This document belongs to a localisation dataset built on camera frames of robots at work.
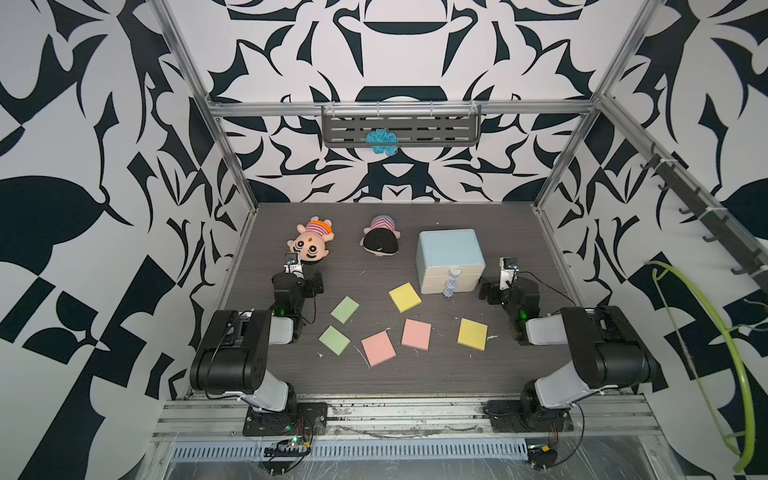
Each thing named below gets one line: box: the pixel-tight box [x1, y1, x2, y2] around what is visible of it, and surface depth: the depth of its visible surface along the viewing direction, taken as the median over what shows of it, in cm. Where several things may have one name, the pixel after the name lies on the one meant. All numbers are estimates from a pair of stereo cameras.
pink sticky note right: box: [401, 318, 432, 351], surface depth 89 cm
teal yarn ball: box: [365, 128, 399, 156], surface depth 93 cm
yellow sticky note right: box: [457, 317, 488, 351], surface depth 90 cm
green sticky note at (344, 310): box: [330, 295, 360, 325], surface depth 95 cm
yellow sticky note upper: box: [388, 281, 422, 313], surface depth 98 cm
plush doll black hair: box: [359, 214, 401, 257], surface depth 104 cm
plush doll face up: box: [287, 216, 335, 262], surface depth 101 cm
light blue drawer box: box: [416, 228, 486, 294], surface depth 90 cm
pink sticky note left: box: [361, 330, 397, 367], surface depth 87 cm
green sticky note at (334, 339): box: [318, 325, 351, 356], surface depth 89 cm
